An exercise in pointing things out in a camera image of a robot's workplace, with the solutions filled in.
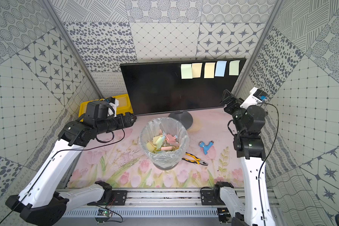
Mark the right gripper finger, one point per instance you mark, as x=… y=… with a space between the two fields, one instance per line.
x=224 y=99
x=231 y=96

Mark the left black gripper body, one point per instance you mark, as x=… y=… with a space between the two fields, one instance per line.
x=127 y=120

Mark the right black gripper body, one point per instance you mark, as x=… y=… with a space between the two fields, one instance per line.
x=235 y=107

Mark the green sticky note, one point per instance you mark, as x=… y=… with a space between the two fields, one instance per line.
x=186 y=71
x=234 y=67

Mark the light blue sticky note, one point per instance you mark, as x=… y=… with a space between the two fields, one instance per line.
x=220 y=68

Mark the mesh waste bin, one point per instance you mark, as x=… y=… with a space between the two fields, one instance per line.
x=165 y=161

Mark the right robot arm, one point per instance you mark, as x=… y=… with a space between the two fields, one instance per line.
x=249 y=118

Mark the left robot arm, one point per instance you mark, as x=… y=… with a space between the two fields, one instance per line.
x=39 y=203

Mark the round grey monitor stand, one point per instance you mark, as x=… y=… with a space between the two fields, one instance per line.
x=184 y=117

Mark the pale yellow sticky note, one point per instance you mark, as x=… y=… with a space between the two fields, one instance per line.
x=196 y=70

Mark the black computer monitor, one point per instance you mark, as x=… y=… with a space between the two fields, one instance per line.
x=157 y=87

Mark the discarded sticky notes pile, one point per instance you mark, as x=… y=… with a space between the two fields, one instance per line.
x=162 y=141

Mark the yellow black toolbox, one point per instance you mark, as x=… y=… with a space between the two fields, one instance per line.
x=123 y=107

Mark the blue plastic clamp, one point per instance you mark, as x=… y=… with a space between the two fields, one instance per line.
x=205 y=147

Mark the pink floral table mat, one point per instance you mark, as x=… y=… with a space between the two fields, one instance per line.
x=125 y=164

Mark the small green circuit board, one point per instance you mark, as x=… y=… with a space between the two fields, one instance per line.
x=105 y=213

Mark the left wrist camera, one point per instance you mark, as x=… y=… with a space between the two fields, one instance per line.
x=113 y=104

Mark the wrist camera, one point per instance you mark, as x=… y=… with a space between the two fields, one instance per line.
x=255 y=97
x=113 y=104

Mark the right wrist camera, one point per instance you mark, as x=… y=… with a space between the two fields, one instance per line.
x=255 y=97

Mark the yellow handled pliers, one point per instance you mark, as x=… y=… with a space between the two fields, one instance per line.
x=190 y=158

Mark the aluminium mounting rail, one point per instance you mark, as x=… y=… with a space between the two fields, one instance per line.
x=165 y=197

